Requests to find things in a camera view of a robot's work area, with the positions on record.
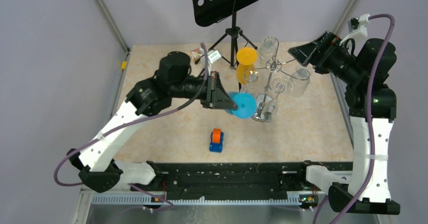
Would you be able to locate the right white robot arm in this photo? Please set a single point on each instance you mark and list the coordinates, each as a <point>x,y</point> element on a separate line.
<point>372,111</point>

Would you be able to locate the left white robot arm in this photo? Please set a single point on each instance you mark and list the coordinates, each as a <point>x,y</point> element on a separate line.
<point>147,100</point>

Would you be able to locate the clear wine glass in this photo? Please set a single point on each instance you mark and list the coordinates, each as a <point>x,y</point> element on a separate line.
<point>253,80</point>

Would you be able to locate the clear glass with clips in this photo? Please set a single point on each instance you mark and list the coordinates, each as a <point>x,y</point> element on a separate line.
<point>300,80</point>

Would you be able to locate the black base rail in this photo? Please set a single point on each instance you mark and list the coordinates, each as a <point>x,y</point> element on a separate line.
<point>233,181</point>

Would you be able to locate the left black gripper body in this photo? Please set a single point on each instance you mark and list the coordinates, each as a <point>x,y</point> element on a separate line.
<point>197,88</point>

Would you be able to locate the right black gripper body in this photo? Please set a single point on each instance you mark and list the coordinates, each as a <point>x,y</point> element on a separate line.
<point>341,65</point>

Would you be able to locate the small cardboard box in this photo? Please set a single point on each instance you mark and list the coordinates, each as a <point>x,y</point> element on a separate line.
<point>197,54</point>

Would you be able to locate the orange plastic wine glass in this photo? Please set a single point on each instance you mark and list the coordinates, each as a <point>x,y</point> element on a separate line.
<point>246,57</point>

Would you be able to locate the blue plastic wine glass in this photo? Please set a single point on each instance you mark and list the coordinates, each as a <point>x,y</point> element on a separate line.
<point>246,103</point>

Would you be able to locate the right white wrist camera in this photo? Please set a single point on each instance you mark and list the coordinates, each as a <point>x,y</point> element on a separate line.
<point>357,28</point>

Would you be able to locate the yellow clamp left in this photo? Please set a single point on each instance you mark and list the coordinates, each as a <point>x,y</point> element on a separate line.
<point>123,65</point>

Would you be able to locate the silver wire glass rack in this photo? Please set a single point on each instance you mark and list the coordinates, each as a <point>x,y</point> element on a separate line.
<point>269,70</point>

